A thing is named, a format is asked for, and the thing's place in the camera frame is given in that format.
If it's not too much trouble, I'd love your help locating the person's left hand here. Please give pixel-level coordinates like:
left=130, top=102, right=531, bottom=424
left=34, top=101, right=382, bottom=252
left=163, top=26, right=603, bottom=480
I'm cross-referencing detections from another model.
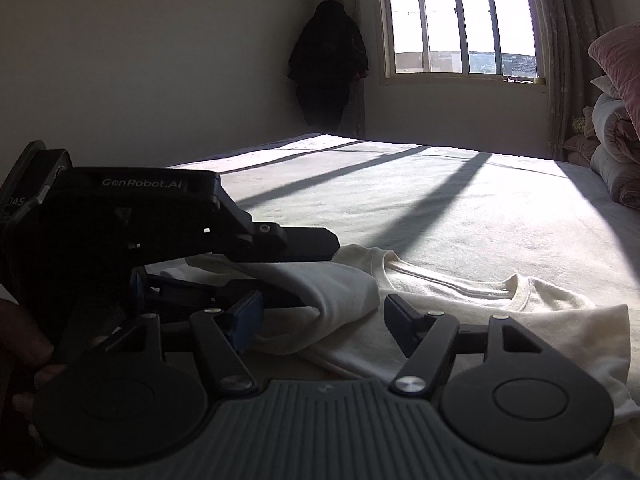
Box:
left=0, top=299, right=68, bottom=411

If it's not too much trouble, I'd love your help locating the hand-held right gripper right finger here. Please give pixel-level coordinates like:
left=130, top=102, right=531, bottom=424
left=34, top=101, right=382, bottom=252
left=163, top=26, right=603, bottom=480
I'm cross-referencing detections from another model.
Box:
left=382, top=293, right=543, bottom=399

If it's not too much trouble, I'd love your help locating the pink pillow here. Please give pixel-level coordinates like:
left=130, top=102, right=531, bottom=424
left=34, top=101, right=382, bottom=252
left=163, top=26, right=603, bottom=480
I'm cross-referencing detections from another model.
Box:
left=587, top=24, right=640, bottom=147

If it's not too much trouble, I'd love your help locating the patterned curtain beside pillow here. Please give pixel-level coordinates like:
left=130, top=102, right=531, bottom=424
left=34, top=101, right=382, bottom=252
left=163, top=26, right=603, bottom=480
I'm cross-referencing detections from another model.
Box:
left=522, top=0, right=603, bottom=162

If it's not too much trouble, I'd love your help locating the dark hanging coat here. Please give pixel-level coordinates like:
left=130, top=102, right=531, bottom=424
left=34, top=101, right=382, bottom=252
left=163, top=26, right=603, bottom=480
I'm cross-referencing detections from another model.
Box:
left=287, top=1, right=370, bottom=130

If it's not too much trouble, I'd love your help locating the white bear print sweatshirt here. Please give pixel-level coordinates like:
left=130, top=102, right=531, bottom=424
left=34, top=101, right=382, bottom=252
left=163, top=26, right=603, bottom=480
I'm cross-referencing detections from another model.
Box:
left=160, top=244, right=640, bottom=427

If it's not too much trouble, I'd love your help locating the grey bed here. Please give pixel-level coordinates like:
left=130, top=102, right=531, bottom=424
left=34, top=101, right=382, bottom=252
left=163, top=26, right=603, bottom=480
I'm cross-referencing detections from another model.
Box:
left=165, top=132, right=640, bottom=461

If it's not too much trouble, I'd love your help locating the window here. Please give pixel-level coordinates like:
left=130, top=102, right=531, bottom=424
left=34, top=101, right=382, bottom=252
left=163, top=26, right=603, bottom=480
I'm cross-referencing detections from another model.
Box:
left=375, top=0, right=549, bottom=94

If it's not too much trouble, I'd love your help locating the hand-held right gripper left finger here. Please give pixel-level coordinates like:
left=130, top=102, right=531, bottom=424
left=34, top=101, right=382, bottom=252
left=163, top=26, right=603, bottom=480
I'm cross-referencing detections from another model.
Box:
left=102, top=290, right=266, bottom=401

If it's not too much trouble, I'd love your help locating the folded quilt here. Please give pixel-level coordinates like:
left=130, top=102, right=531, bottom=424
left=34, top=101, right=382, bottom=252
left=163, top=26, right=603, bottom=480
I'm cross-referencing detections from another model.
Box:
left=562, top=91, right=640, bottom=207

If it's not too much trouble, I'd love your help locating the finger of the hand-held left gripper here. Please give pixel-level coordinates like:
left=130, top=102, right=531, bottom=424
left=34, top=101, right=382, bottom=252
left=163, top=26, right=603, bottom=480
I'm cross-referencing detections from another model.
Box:
left=131, top=267, right=307, bottom=322
left=200, top=199, right=342, bottom=265

